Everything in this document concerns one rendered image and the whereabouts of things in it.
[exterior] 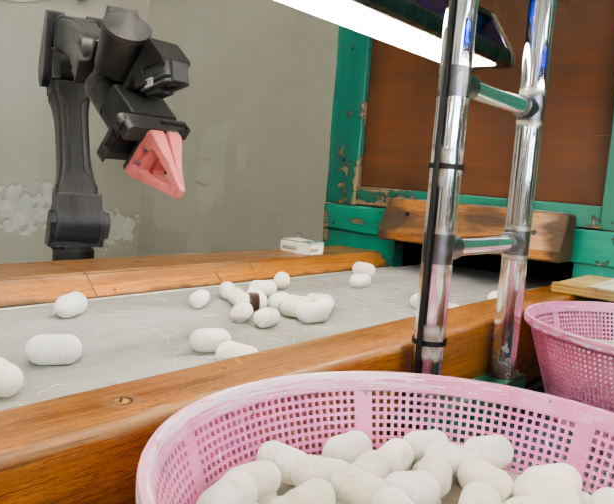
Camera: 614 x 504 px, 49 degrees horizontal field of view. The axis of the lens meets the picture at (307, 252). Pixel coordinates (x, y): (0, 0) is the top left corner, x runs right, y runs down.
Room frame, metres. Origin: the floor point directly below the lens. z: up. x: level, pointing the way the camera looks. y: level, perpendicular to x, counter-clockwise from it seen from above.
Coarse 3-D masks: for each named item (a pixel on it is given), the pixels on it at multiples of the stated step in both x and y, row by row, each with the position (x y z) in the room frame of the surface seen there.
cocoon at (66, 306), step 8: (64, 296) 0.60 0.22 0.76; (72, 296) 0.60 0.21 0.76; (80, 296) 0.61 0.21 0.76; (56, 304) 0.59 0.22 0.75; (64, 304) 0.59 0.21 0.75; (72, 304) 0.59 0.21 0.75; (80, 304) 0.61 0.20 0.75; (56, 312) 0.59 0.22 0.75; (64, 312) 0.59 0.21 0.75; (72, 312) 0.59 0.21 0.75; (80, 312) 0.61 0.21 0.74
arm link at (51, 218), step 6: (48, 210) 1.02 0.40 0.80; (54, 210) 1.01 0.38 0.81; (48, 216) 1.02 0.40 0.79; (54, 216) 1.00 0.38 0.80; (108, 216) 1.04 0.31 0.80; (48, 222) 1.02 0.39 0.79; (54, 222) 1.00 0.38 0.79; (108, 222) 1.04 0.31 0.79; (48, 228) 1.01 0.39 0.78; (54, 228) 1.00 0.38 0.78; (108, 228) 1.04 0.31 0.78; (48, 234) 1.01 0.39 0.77; (102, 234) 1.04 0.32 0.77; (108, 234) 1.05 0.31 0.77; (48, 240) 1.01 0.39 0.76; (102, 240) 1.05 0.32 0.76; (48, 246) 1.01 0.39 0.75; (54, 246) 1.02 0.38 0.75; (60, 246) 1.02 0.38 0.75; (66, 246) 1.02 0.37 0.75; (72, 246) 1.03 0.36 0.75; (78, 246) 1.03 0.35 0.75; (84, 246) 1.04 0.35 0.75; (90, 246) 1.04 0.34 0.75; (96, 246) 1.05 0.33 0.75; (102, 246) 1.05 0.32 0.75
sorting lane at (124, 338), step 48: (192, 288) 0.80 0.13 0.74; (240, 288) 0.83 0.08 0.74; (288, 288) 0.85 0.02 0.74; (336, 288) 0.88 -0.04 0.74; (384, 288) 0.91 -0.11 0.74; (480, 288) 0.98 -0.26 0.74; (0, 336) 0.52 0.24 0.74; (96, 336) 0.55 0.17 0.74; (144, 336) 0.56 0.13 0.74; (240, 336) 0.58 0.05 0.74; (288, 336) 0.60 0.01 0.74; (48, 384) 0.42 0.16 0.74; (96, 384) 0.43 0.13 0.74
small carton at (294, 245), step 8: (288, 240) 1.05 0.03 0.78; (296, 240) 1.04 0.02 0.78; (304, 240) 1.05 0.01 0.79; (312, 240) 1.06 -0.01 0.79; (280, 248) 1.06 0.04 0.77; (288, 248) 1.05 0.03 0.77; (296, 248) 1.04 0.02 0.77; (304, 248) 1.03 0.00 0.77; (312, 248) 1.03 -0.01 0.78; (320, 248) 1.04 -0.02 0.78
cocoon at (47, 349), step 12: (36, 336) 0.46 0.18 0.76; (48, 336) 0.46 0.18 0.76; (60, 336) 0.46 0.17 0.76; (72, 336) 0.46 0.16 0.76; (36, 348) 0.45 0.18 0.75; (48, 348) 0.45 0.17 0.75; (60, 348) 0.45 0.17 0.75; (72, 348) 0.46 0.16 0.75; (36, 360) 0.45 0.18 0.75; (48, 360) 0.45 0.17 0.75; (60, 360) 0.45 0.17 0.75; (72, 360) 0.46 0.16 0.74
